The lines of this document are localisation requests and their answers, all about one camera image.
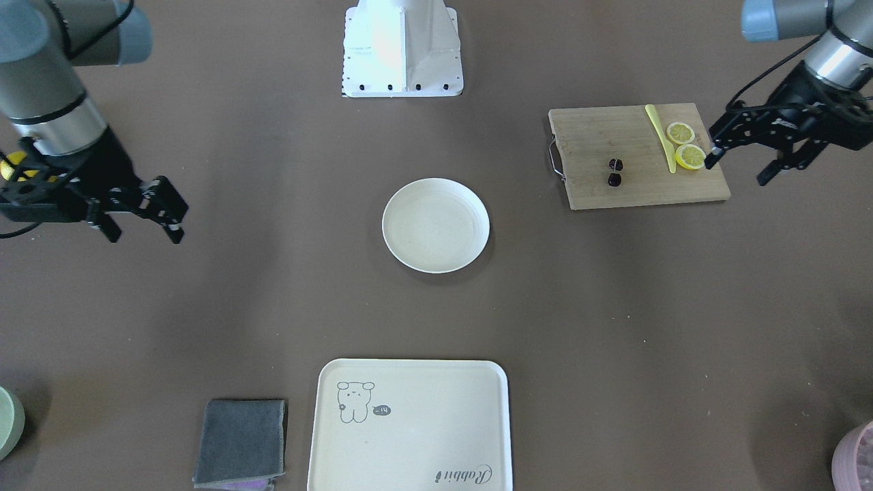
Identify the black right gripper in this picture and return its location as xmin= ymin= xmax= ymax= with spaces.
xmin=2 ymin=128 xmax=188 ymax=243

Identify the dark red cherry pair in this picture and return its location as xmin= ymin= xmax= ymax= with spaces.
xmin=607 ymin=158 xmax=623 ymax=188

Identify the green bowl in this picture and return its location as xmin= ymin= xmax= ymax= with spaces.
xmin=1 ymin=387 xmax=26 ymax=460

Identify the yellow plastic knife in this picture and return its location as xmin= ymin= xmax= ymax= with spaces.
xmin=643 ymin=104 xmax=677 ymax=174

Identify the pink bowl with ice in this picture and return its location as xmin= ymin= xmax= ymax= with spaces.
xmin=831 ymin=421 xmax=872 ymax=490

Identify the cream round plate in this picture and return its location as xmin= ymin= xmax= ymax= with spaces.
xmin=381 ymin=177 xmax=490 ymax=274

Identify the upper lemon slice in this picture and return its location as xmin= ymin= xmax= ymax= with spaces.
xmin=665 ymin=121 xmax=696 ymax=146

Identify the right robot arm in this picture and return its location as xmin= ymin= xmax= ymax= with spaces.
xmin=1 ymin=1 xmax=188 ymax=243

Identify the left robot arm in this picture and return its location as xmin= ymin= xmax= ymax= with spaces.
xmin=705 ymin=1 xmax=872 ymax=185

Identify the lemon slice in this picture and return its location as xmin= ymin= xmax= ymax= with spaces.
xmin=665 ymin=121 xmax=696 ymax=146
xmin=674 ymin=143 xmax=707 ymax=170

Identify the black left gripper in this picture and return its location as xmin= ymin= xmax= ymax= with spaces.
xmin=704 ymin=64 xmax=872 ymax=187

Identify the lower lemon slice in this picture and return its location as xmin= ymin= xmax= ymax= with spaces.
xmin=674 ymin=143 xmax=707 ymax=170

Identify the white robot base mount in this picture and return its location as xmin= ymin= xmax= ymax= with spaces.
xmin=341 ymin=1 xmax=464 ymax=98

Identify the bamboo cutting board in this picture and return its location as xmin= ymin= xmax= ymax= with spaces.
xmin=548 ymin=105 xmax=732 ymax=211

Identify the cream rabbit tray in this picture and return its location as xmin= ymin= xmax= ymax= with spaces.
xmin=308 ymin=358 xmax=514 ymax=490

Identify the grey folded cloth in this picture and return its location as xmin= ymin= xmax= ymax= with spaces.
xmin=192 ymin=399 xmax=286 ymax=490

